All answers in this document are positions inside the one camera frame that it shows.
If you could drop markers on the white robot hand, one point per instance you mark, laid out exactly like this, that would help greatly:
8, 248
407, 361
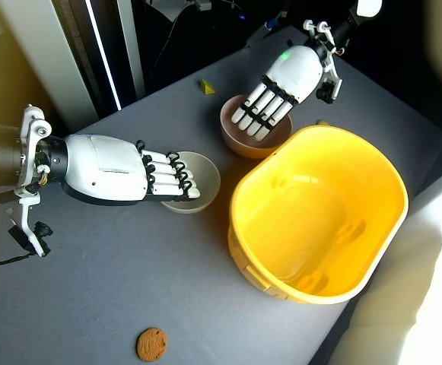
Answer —
102, 171
298, 74

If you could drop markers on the large pink bowl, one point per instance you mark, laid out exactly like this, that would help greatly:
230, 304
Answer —
243, 146

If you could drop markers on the small beige bowl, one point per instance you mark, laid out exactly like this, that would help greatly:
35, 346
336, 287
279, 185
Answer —
207, 178

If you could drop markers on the large yellow plastic tub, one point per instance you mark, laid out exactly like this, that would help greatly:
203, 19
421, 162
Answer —
312, 213

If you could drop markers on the small yellow toy piece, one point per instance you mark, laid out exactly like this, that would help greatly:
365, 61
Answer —
322, 122

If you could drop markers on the yellow triangular block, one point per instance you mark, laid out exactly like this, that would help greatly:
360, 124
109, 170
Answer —
206, 88

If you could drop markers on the bright light strip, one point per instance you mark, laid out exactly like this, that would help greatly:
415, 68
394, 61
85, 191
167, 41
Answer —
102, 57

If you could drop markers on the grey table cloth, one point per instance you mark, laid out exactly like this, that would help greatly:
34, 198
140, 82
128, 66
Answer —
91, 285

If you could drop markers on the round brown cookie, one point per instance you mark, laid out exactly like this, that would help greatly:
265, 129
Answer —
151, 344

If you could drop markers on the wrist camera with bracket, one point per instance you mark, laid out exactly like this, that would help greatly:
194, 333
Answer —
26, 228
329, 91

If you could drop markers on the white frame post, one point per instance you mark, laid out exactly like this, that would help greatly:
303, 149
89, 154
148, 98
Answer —
53, 57

